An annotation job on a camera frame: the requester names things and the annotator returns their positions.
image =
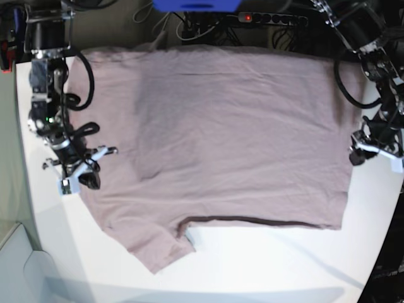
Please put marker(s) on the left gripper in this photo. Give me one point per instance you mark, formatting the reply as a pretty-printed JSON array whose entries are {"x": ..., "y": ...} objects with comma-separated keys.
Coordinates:
[{"x": 382, "y": 133}]

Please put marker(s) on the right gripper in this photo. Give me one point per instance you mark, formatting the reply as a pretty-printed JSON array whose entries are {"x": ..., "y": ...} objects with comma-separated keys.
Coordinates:
[{"x": 73, "y": 149}]

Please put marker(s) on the mauve pink t-shirt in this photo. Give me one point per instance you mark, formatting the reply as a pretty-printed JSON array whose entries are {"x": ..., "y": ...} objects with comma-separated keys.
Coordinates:
[{"x": 214, "y": 135}]

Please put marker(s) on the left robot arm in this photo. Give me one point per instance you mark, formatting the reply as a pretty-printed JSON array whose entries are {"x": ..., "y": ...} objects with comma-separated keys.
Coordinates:
[{"x": 365, "y": 34}]

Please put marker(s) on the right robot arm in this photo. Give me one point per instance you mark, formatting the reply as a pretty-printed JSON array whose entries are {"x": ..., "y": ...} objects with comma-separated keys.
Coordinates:
[{"x": 48, "y": 42}]

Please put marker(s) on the red and black clamp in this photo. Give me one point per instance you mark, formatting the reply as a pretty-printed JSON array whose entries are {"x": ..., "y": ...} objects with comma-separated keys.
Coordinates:
[{"x": 8, "y": 55}]

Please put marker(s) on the black power strip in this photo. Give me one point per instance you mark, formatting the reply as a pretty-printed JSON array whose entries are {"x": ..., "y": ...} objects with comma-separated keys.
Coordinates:
[{"x": 272, "y": 19}]

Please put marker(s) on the blue box at top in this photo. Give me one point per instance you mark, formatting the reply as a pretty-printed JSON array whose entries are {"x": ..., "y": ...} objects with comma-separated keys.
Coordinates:
[{"x": 196, "y": 5}]

